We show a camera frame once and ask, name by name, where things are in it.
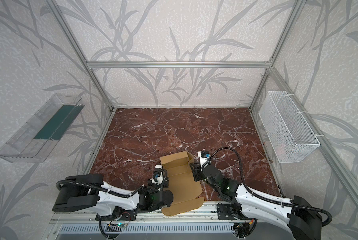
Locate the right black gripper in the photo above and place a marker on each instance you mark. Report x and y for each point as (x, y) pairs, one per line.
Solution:
(197, 167)

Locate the brown cardboard box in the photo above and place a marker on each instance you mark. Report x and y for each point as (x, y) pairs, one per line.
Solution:
(186, 191)

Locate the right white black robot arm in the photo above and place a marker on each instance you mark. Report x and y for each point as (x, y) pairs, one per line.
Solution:
(295, 215)

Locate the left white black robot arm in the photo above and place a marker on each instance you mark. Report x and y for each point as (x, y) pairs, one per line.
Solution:
(91, 192)

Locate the black connector box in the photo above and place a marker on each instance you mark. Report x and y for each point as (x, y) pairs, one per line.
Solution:
(241, 230)

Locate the green circuit board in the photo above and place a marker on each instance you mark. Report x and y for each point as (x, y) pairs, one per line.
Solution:
(116, 227)

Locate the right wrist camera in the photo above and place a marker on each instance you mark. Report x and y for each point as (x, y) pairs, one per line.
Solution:
(204, 158)

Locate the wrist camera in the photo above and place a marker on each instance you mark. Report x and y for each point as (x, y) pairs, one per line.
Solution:
(160, 176)
(204, 158)

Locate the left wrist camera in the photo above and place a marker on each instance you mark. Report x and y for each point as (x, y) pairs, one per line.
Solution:
(160, 176)

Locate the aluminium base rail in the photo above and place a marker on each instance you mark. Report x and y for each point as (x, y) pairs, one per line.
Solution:
(207, 213)

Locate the white wire mesh basket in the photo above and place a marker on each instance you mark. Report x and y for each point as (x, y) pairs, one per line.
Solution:
(289, 133)

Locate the clear plastic wall bin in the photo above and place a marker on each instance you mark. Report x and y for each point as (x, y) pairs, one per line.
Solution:
(37, 138)

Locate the aluminium frame enclosure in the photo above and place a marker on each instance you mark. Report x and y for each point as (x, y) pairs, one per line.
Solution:
(338, 167)

